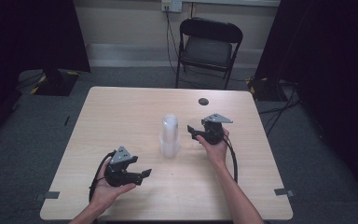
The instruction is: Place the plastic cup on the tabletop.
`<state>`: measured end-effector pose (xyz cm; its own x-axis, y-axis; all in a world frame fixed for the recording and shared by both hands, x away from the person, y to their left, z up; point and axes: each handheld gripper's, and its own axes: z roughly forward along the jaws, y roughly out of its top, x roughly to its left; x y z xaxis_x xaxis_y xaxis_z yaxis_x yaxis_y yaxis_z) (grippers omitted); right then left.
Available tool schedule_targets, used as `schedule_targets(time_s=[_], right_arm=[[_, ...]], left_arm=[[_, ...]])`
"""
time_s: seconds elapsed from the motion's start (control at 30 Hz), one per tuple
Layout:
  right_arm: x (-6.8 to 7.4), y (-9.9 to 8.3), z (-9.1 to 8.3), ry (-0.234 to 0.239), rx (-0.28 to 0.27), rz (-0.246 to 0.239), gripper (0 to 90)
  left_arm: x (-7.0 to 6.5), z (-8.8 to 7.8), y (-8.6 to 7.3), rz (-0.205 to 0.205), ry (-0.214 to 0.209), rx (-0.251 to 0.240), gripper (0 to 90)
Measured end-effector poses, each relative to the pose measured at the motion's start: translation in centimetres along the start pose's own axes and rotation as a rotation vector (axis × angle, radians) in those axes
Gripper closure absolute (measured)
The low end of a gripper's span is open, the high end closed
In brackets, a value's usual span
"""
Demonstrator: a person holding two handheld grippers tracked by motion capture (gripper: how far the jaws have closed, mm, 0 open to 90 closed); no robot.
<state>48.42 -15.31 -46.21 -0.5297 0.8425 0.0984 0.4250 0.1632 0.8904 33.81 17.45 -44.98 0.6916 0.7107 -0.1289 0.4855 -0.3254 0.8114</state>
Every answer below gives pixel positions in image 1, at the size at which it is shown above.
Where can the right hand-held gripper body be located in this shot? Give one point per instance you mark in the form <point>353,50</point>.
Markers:
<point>213,130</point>

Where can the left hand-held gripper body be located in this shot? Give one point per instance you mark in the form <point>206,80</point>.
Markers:
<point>119,168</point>

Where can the stack of clear plastic cups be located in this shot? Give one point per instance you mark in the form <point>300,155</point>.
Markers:
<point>169,137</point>

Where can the person's right hand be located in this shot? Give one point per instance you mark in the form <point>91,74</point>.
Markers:
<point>216,152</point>

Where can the person's left hand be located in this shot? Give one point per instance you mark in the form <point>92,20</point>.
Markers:
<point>105,194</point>

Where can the round dark table grommet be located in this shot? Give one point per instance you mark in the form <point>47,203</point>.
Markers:
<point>203,101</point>

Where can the black stand base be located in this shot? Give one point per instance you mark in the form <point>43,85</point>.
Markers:
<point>262,88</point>
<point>56,84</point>

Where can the grey tape piece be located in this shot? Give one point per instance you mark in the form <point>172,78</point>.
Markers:
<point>283,192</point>
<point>48,195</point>

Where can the black folding chair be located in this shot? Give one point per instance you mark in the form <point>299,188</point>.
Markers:
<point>208,49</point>

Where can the black curtain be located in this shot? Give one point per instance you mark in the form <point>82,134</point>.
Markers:
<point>18,46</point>
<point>332,77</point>

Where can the white wall socket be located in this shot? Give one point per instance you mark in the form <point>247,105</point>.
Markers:
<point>171,5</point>

